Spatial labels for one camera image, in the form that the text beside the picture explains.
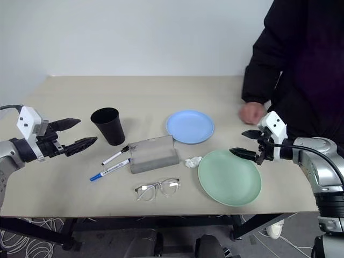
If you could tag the blue plastic plate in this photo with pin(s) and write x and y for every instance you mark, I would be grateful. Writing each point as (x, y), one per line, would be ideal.
(189, 126)

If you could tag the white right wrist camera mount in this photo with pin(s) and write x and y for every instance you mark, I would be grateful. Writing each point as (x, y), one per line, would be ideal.
(274, 121)

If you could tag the white marker with black cap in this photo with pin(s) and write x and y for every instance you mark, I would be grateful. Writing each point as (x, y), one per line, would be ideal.
(113, 156)

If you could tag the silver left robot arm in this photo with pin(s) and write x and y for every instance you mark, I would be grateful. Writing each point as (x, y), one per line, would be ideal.
(8, 150)

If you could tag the black table frame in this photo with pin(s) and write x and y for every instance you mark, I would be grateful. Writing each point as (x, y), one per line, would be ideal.
(121, 223)

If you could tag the person's bare hand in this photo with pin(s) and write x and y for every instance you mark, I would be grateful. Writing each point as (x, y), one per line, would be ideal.
(251, 113)

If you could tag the clear frame eyeglasses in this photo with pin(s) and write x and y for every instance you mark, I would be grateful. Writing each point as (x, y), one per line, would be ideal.
(173, 185)

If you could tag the white marker with blue cap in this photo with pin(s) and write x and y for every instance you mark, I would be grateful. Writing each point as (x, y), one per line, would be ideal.
(110, 170)

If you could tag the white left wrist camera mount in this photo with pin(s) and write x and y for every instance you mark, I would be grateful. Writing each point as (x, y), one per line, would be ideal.
(28, 118)

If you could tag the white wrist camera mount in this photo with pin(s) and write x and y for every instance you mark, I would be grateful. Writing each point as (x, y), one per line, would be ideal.
(28, 118)
(274, 121)

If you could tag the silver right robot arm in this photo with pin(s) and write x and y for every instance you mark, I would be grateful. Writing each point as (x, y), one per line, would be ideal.
(322, 166)

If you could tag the green plastic plate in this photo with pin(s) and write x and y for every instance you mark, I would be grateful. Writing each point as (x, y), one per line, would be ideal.
(228, 180)

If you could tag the white shoe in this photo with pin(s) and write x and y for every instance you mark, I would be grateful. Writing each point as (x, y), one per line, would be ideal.
(274, 229)

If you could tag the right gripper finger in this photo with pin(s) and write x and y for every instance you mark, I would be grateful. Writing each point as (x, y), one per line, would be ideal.
(252, 134)
(244, 154)

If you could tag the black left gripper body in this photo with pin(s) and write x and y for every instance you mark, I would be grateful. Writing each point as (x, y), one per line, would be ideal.
(49, 146)

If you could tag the dark rounded shape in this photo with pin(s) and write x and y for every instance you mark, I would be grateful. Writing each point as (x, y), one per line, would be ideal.
(211, 247)
(145, 244)

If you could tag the person in black jacket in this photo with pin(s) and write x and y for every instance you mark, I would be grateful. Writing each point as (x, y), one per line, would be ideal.
(309, 67)

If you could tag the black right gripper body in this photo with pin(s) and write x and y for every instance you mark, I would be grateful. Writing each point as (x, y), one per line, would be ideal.
(266, 150)

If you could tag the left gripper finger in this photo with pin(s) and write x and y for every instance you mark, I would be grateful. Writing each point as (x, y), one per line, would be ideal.
(80, 145)
(65, 124)

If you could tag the person's black sleeved forearm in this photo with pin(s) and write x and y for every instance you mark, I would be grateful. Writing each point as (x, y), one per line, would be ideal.
(258, 86)

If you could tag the black plastic cup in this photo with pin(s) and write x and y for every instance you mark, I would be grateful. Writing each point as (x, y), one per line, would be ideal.
(110, 131)

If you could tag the white tissue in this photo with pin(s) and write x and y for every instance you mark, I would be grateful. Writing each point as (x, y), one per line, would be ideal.
(192, 162)

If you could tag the grey glasses case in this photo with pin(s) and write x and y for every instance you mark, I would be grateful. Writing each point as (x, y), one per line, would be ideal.
(153, 158)

